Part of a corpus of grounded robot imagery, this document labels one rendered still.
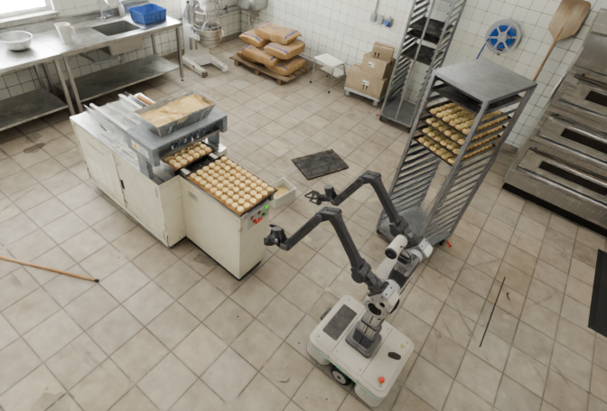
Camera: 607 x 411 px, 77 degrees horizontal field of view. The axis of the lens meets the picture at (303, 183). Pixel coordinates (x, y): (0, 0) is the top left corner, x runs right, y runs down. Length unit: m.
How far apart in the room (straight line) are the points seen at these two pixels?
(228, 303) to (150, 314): 0.61
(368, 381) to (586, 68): 3.56
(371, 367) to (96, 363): 1.95
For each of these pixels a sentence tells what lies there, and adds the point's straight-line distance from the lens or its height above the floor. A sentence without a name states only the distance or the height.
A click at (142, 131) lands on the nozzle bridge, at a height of 1.18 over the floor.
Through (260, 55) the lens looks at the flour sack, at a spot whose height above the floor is 0.37.
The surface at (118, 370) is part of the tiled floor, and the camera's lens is 3.26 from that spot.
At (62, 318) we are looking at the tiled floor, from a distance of 3.59.
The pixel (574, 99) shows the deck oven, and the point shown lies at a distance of 4.81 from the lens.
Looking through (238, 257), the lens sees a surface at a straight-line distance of 3.18.
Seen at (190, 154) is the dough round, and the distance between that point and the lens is 3.29.
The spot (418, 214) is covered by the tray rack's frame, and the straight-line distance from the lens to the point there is 4.25.
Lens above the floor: 2.90
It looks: 41 degrees down
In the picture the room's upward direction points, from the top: 9 degrees clockwise
